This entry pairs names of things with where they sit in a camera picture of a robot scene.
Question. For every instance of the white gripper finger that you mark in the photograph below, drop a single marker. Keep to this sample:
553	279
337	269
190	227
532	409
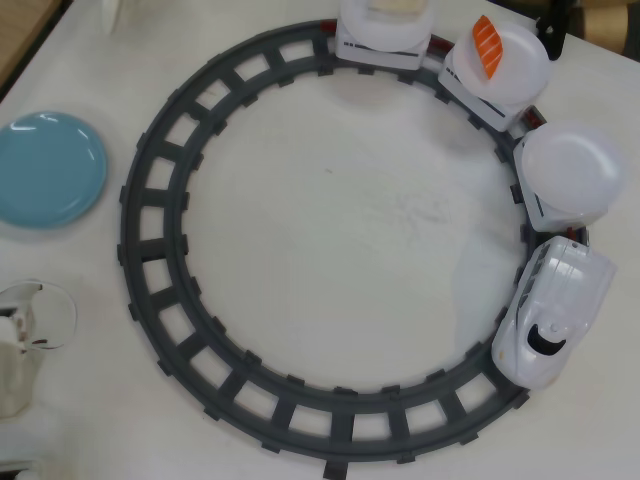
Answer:
15	380

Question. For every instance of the orange salmon sushi piece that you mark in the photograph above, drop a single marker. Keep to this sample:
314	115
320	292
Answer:
487	47

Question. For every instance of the blue round dish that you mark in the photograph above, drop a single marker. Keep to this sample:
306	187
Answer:
47	170

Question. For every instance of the pale beige sushi piece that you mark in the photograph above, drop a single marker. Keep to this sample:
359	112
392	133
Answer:
400	6

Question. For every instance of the white Shinkansen toy locomotive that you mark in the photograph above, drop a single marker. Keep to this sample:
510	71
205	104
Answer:
550	300

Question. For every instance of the black clamp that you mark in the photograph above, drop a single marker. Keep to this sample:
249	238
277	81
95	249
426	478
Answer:
552	30

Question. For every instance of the brown cardboard box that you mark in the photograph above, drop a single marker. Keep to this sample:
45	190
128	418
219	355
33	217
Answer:
612	22

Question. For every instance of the grey circular toy rail track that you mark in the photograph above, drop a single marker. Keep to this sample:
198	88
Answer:
160	250

